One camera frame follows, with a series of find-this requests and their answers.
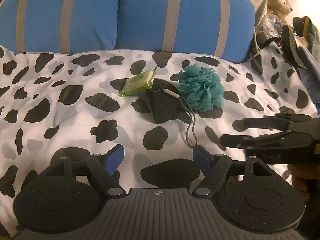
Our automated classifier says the brown teddy bear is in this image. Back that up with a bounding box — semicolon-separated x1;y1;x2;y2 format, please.
267;0;293;22

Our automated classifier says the dark clutter pile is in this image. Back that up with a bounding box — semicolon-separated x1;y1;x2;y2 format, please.
255;14;319;104

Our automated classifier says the person right hand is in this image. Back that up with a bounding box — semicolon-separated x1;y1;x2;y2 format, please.
287;164;319;202

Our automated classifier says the blue striped cushion left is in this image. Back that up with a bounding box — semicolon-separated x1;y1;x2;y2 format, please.
1;0;119;54

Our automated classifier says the green wet wipes pack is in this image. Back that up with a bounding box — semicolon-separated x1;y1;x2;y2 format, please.
119;68;157;97

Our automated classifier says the blue striped cushion right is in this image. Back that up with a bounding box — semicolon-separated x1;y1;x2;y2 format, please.
117;0;255;63

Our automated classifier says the blue striped cushion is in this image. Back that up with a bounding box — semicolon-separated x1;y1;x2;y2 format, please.
117;0;255;63
1;0;119;54

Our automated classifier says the black pouch with cord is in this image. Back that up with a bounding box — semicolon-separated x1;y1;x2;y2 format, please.
147;78;198;148

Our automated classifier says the cow print blanket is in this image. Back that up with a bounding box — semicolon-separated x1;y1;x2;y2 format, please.
1;44;317;237

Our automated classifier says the teal mesh bath loofah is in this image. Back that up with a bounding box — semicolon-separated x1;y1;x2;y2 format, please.
178;64;225;112

